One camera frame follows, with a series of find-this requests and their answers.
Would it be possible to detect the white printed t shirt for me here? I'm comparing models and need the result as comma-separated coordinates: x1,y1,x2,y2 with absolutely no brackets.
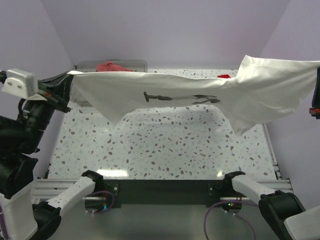
69,55,320,136

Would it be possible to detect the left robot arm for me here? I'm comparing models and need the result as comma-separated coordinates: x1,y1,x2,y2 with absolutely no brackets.
0,70,104,240

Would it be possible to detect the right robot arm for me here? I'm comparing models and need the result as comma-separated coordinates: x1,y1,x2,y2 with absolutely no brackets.
222,171,320,240

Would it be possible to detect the clear plastic bin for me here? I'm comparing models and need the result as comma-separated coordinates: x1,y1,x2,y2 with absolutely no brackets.
71,59,148,108

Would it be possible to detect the pink t shirt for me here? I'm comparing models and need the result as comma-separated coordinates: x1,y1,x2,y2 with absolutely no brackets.
96,61,134,72

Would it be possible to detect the bright red folded t shirt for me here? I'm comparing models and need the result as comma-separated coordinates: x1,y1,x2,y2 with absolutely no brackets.
217,74,231,79

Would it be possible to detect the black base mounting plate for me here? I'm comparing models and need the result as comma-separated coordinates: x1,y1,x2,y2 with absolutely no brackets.
82,178,251,208

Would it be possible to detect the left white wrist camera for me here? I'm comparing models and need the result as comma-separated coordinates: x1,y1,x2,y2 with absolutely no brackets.
1,68,46,101

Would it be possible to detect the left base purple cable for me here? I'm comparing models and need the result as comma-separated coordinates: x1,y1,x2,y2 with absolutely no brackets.
84,190,116,215

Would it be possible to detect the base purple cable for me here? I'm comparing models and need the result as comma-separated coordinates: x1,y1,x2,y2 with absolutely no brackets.
203,201,258,240
84,190,116,215

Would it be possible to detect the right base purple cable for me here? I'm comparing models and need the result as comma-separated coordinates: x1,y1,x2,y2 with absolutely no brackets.
203,201,258,240

